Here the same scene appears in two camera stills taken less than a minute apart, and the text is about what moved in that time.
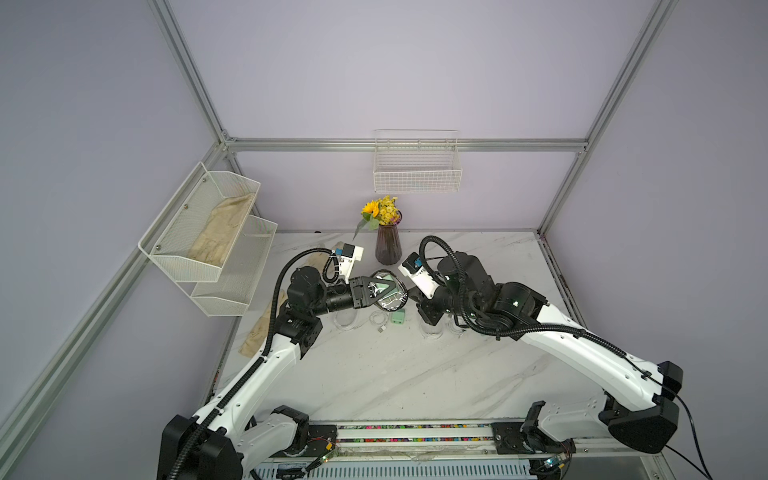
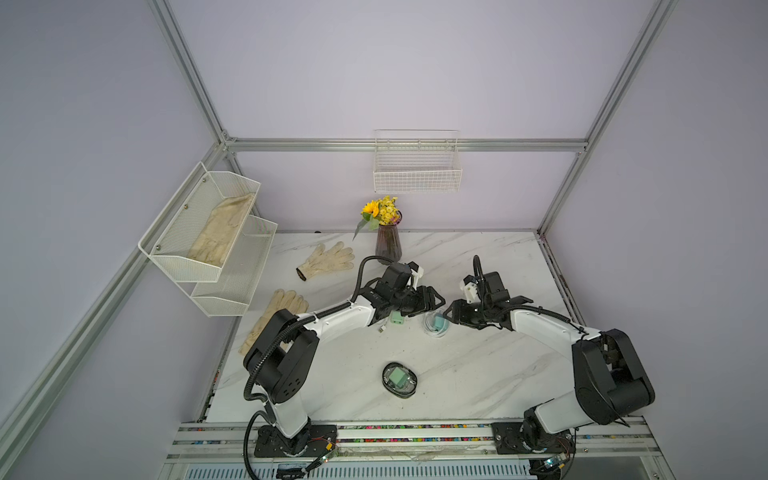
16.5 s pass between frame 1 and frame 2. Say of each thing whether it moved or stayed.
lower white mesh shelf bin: stayed
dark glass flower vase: stayed
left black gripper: moved
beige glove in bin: stayed
